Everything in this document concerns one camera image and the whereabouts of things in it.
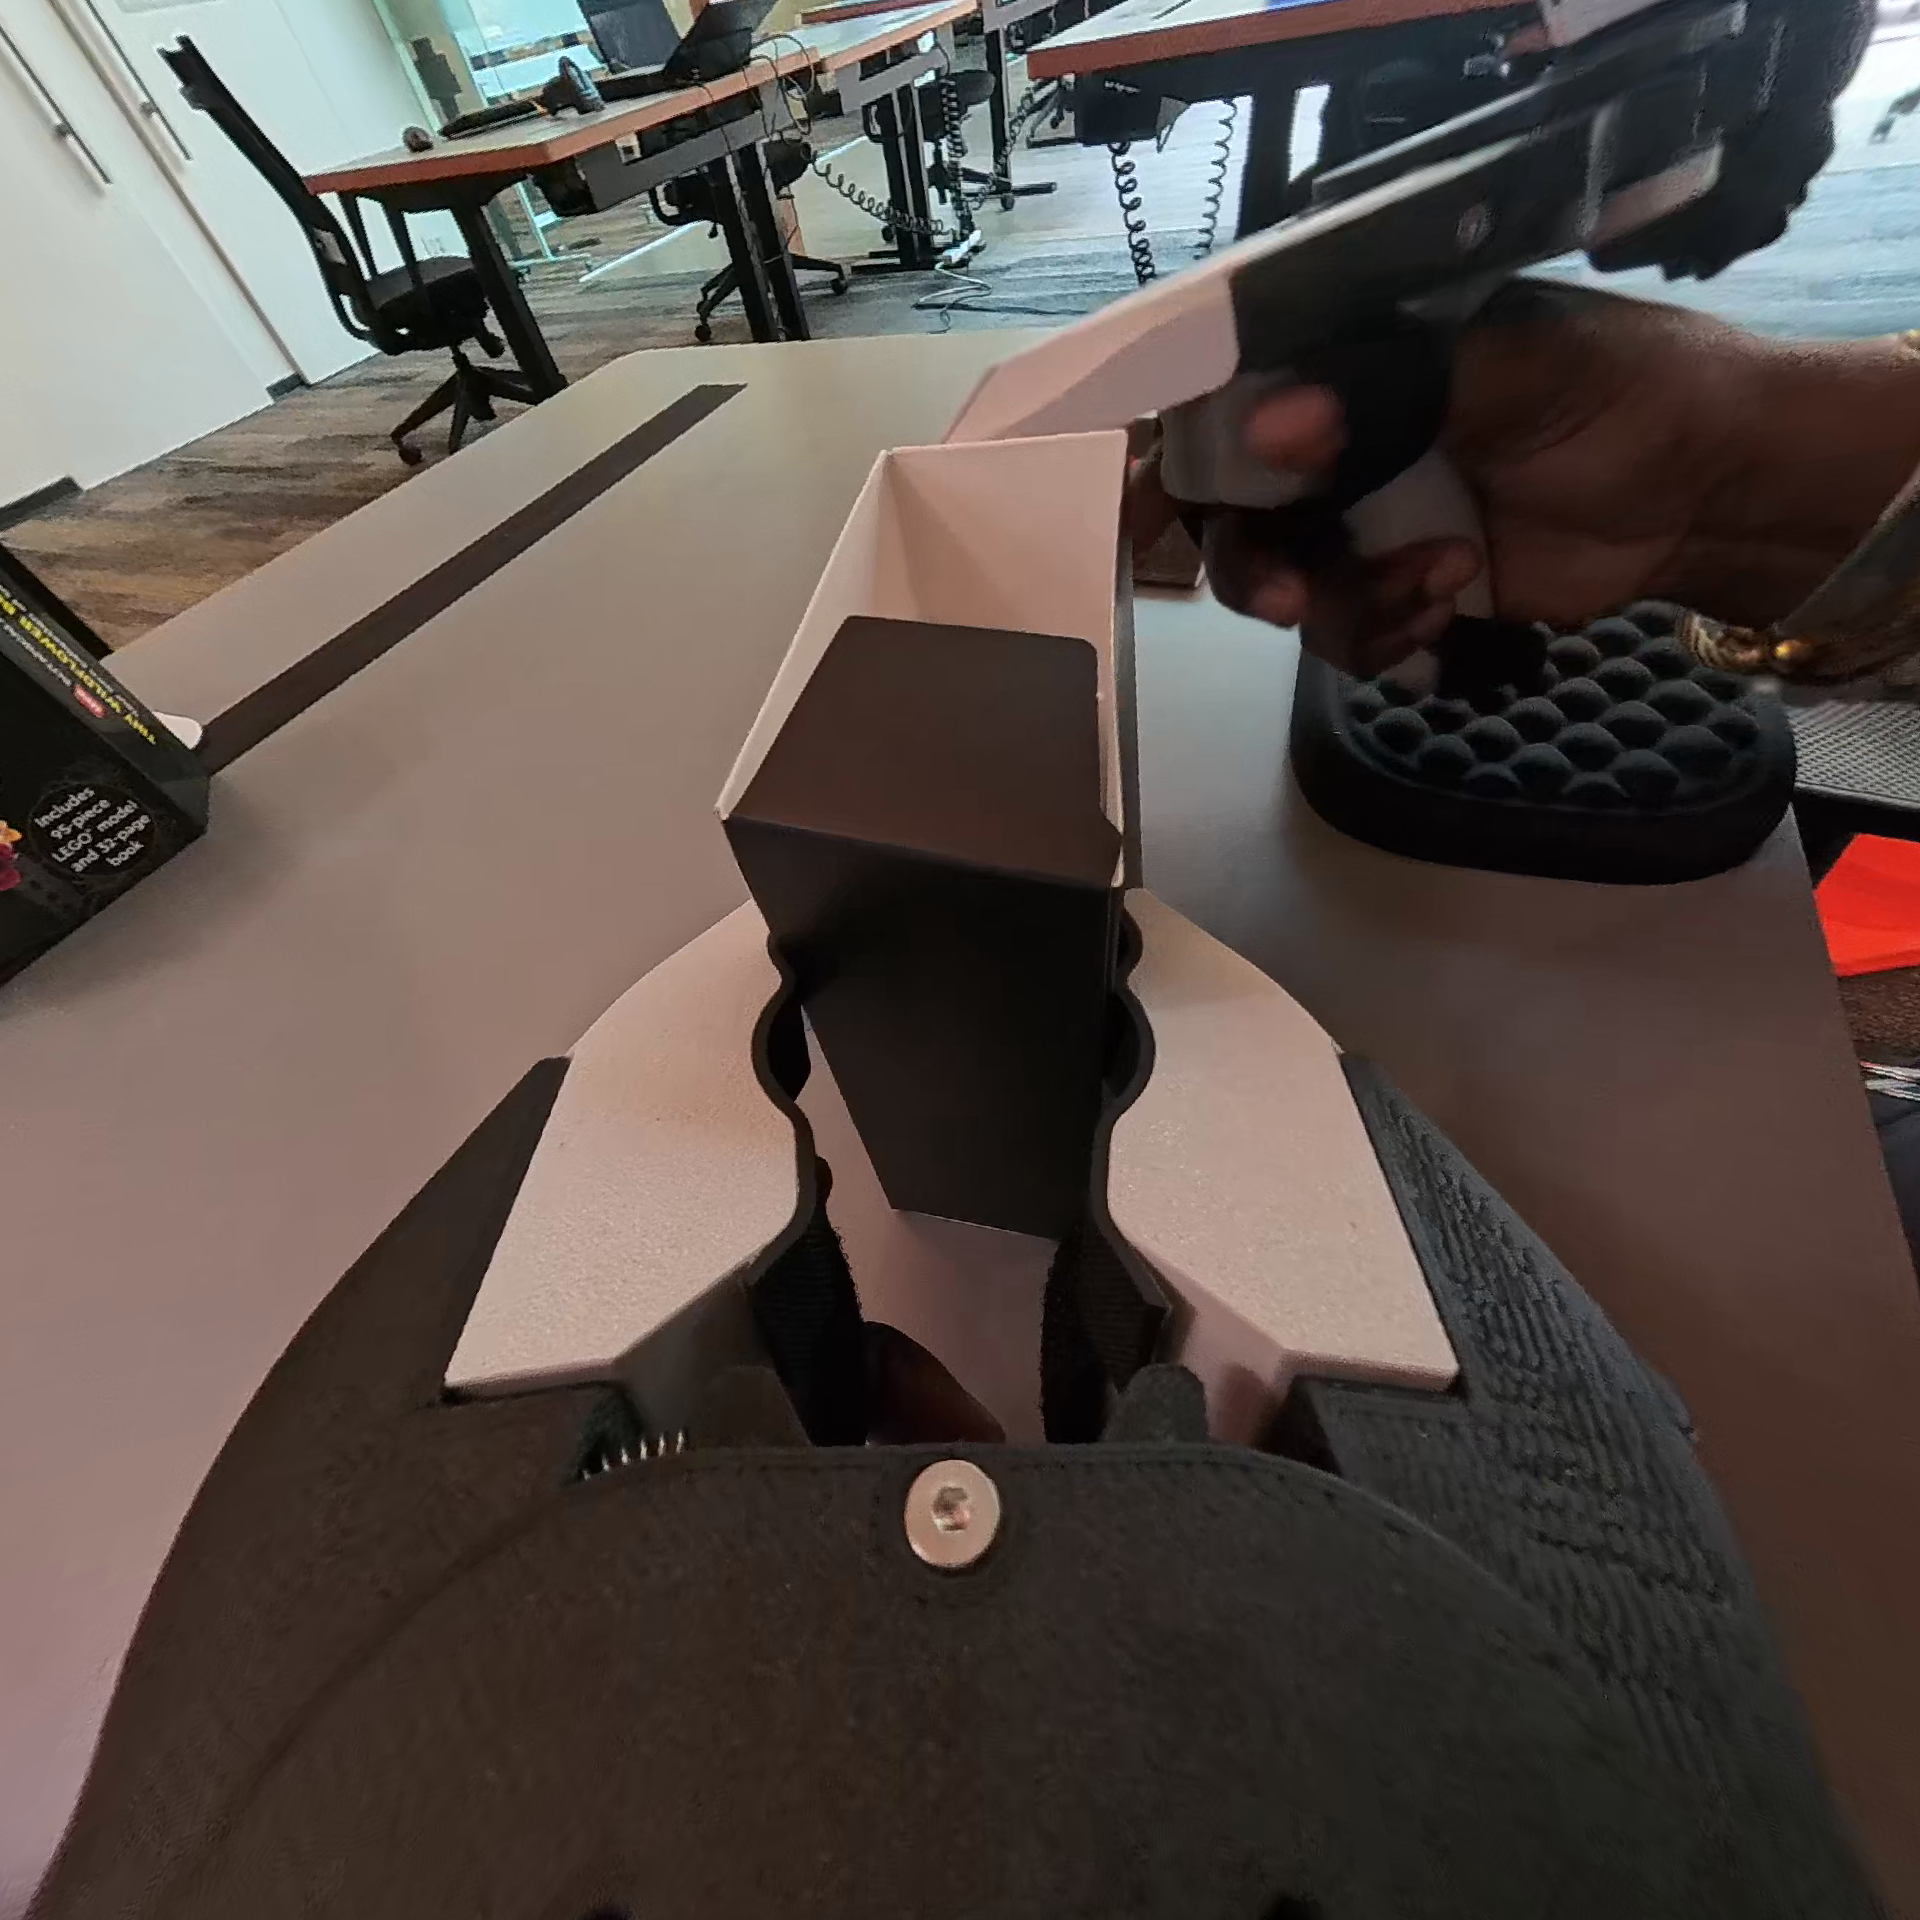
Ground wooden table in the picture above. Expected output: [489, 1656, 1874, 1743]
[1027, 0, 1561, 242]
[300, 55, 825, 408]

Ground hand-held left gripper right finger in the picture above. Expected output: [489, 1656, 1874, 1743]
[1088, 886, 1463, 1416]

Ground black office chair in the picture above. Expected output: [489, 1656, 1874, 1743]
[648, 137, 857, 340]
[168, 34, 570, 467]

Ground gold bracelet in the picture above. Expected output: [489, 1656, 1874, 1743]
[1687, 480, 1920, 691]

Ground grey desk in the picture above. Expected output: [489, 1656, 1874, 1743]
[0, 326, 1920, 1920]

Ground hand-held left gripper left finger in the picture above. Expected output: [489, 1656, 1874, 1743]
[445, 893, 832, 1406]

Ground person's right hand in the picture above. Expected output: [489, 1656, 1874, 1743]
[1127, 280, 1920, 686]

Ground black mesh cushion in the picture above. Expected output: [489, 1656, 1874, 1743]
[1291, 600, 1801, 887]

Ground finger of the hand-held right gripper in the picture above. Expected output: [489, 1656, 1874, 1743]
[946, 280, 1337, 450]

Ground black glossy cardboard box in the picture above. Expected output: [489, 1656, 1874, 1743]
[0, 549, 212, 987]

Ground matte black box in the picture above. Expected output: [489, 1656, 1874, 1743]
[722, 432, 1149, 1447]

